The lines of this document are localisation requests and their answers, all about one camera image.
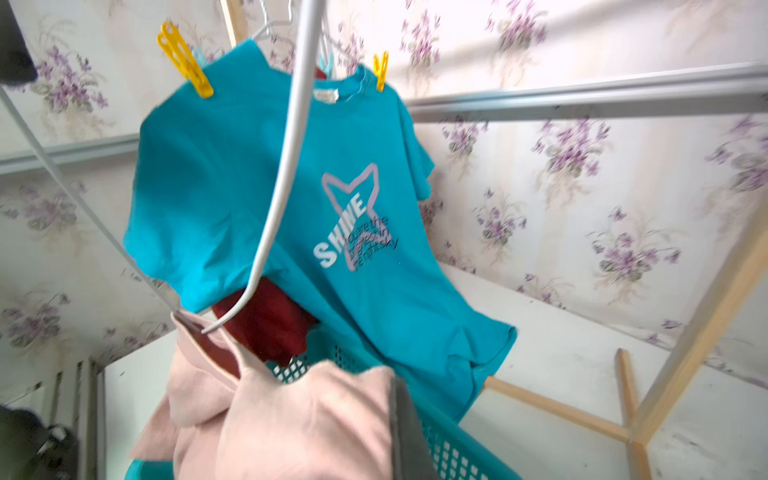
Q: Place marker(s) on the dark red t-shirt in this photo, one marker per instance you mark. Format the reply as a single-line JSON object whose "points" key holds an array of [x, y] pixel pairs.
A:
{"points": [[271, 325]]}

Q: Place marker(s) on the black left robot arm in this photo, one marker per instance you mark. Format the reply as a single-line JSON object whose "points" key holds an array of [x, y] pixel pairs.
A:
{"points": [[30, 450]]}

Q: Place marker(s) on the teal perforated plastic basket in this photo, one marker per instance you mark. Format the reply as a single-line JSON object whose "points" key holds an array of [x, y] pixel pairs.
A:
{"points": [[455, 454]]}

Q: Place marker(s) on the pink t-shirt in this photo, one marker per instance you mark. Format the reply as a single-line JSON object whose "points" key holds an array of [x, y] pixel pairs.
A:
{"points": [[225, 415]]}

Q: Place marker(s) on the white hanger of teal shirt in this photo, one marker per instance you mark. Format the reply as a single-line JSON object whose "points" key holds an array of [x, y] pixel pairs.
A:
{"points": [[280, 36]]}

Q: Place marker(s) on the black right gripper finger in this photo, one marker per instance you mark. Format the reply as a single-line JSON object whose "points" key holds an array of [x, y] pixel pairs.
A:
{"points": [[410, 454]]}

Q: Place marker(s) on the yellow clothespin teal shirt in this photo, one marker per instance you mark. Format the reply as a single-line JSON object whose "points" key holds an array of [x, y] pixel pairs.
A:
{"points": [[176, 49], [380, 69]]}

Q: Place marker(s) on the white wire hanger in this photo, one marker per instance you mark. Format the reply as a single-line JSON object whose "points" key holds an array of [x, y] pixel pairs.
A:
{"points": [[309, 32]]}

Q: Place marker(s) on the yellow clothespin teal shirt top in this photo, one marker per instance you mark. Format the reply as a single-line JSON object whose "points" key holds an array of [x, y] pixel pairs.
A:
{"points": [[380, 69]]}

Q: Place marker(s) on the wooden clothes rack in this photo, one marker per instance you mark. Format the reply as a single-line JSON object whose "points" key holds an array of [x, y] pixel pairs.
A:
{"points": [[600, 182]]}

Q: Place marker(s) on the teal t-shirt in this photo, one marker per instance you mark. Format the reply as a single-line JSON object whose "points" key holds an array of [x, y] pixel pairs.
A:
{"points": [[352, 249]]}

